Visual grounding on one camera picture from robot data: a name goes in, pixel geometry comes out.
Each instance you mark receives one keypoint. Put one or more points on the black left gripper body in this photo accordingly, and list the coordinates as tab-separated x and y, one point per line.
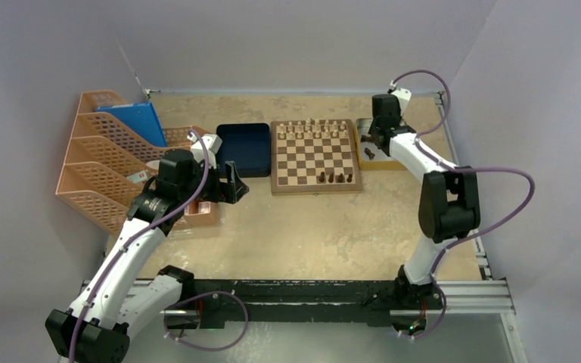
215	190

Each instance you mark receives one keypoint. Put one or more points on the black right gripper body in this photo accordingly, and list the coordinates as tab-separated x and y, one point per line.
373	128

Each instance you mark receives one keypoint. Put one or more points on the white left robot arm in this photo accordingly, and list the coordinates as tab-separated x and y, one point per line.
100	323

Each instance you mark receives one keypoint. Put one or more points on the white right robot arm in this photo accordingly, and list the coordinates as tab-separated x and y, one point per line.
449	207

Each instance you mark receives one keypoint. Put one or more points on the row of light chess pieces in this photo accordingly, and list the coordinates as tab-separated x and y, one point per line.
312	129

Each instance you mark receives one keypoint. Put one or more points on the wooden chess board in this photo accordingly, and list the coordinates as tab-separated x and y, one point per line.
296	165

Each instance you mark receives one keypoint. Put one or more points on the orange plastic basket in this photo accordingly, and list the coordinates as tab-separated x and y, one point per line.
199	213

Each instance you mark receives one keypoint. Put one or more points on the dark pawn in tray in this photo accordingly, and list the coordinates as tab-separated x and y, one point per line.
369	154

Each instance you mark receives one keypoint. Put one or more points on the dark blue tin box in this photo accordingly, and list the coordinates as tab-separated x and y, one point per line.
248	145

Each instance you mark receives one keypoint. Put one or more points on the gold metal tin tray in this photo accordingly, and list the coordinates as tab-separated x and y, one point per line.
381	162

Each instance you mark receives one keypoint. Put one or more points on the blue folder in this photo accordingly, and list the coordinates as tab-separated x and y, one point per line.
140	118

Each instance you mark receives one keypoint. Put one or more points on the orange plastic file rack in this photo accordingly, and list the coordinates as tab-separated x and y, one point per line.
101	154

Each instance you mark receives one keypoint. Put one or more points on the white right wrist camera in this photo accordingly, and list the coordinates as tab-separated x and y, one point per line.
403	97

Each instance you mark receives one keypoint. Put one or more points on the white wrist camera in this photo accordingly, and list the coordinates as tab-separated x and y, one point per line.
212	142
403	97

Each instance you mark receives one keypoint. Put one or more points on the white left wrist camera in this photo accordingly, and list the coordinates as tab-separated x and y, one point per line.
212	142

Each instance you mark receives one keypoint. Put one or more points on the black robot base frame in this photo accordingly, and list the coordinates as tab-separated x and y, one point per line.
216	302

